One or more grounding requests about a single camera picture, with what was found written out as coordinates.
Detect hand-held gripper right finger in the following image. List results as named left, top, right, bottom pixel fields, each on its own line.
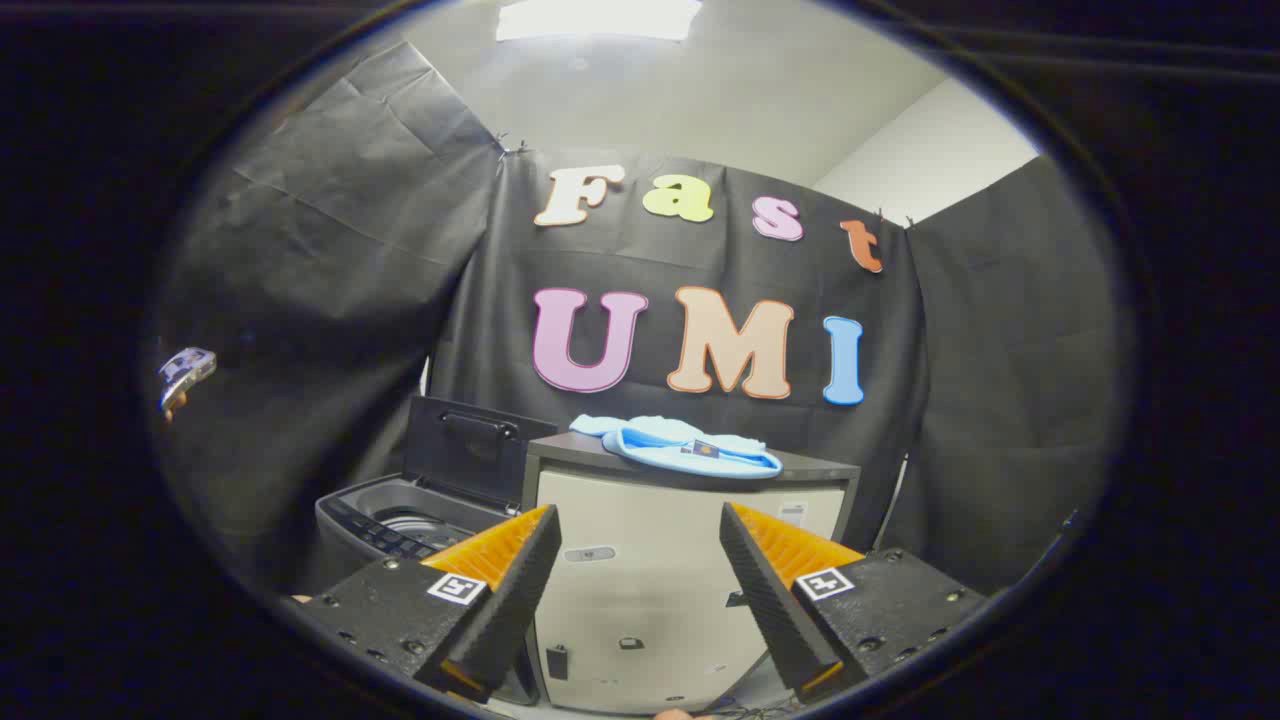
left=718, top=502, right=989, bottom=703

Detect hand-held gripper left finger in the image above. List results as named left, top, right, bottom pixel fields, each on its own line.
left=288, top=504, right=563, bottom=704

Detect dark washing machine lid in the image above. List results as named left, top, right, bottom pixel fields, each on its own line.
left=403, top=395, right=559, bottom=516

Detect light blue garment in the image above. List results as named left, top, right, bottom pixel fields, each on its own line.
left=570, top=414, right=784, bottom=480

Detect grey washing machine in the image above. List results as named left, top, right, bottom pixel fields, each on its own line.
left=315, top=475, right=546, bottom=706

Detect white cabinet with dark top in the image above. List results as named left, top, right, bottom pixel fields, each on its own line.
left=522, top=432, right=861, bottom=716

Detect black backdrop cloth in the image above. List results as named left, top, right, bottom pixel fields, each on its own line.
left=150, top=40, right=1136, bottom=601

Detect small white device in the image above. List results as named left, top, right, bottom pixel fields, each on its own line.
left=158, top=347, right=218, bottom=413

